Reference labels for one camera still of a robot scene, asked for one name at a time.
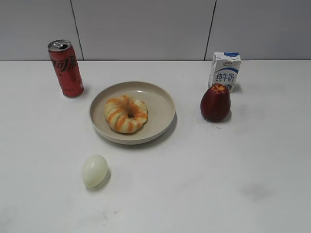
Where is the red cola can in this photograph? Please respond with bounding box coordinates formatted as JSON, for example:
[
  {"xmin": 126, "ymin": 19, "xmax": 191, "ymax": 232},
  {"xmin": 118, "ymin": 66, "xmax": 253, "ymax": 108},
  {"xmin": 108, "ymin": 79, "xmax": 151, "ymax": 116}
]
[{"xmin": 48, "ymin": 39, "xmax": 84, "ymax": 98}]

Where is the beige round plate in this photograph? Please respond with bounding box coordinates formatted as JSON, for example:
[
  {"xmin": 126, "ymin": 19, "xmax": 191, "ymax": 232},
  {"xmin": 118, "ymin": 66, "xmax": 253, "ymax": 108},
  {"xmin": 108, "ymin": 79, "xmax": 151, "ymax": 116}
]
[{"xmin": 89, "ymin": 82, "xmax": 175, "ymax": 145}]

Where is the dark red apple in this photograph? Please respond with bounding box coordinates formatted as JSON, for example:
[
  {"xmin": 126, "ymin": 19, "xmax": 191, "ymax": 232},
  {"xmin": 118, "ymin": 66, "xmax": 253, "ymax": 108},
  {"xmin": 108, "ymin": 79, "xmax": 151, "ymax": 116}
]
[{"xmin": 200, "ymin": 83, "xmax": 231, "ymax": 122}]

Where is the white blue milk carton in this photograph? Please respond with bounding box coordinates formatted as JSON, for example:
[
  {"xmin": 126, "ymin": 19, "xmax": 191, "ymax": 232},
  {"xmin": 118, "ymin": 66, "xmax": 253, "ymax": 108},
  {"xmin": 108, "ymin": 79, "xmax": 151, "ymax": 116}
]
[{"xmin": 208, "ymin": 52, "xmax": 241, "ymax": 93}]

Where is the ring-shaped striped croissant bread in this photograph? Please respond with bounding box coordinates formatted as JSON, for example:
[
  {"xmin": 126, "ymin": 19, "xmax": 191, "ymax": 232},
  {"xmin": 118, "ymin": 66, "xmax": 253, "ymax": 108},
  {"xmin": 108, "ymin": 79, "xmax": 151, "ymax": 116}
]
[{"xmin": 104, "ymin": 95, "xmax": 148, "ymax": 133}]

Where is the white peeled egg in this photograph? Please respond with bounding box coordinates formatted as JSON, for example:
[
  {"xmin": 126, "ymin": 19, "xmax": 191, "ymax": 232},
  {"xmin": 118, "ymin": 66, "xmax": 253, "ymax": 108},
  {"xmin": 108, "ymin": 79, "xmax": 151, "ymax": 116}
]
[{"xmin": 82, "ymin": 155, "xmax": 108, "ymax": 188}]

